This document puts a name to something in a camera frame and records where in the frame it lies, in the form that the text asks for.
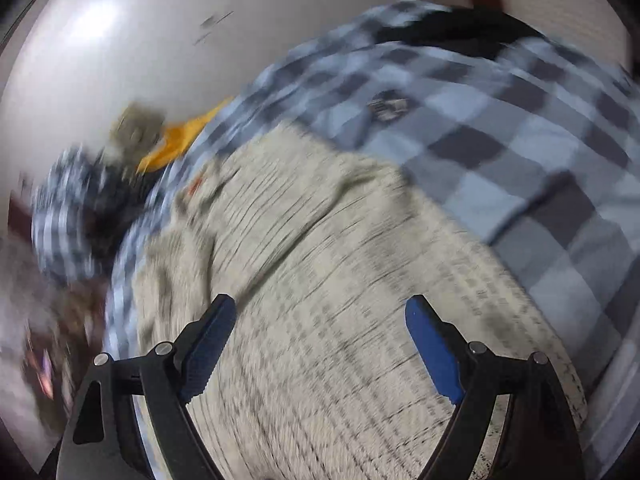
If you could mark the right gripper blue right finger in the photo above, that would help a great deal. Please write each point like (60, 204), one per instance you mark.
(538, 439)

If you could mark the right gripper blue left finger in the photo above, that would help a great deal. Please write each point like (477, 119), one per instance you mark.
(103, 440)

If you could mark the cream plaid tweed shirt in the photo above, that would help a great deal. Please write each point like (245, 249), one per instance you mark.
(320, 250)

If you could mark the bundled blue checkered quilt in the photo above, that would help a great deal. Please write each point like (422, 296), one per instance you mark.
(80, 215)

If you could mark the blue checkered bed sheet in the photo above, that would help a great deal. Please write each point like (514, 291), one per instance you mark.
(535, 152)

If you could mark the yellow cloth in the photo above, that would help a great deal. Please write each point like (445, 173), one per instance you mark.
(176, 139)

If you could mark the beige box fan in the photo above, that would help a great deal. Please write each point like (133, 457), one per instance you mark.
(134, 134)

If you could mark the black garment on bed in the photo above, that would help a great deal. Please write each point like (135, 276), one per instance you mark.
(474, 32)

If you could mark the white louvered wardrobe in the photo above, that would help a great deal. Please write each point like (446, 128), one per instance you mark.
(590, 25)

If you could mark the wall socket with wires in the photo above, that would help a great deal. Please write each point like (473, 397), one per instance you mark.
(207, 26)

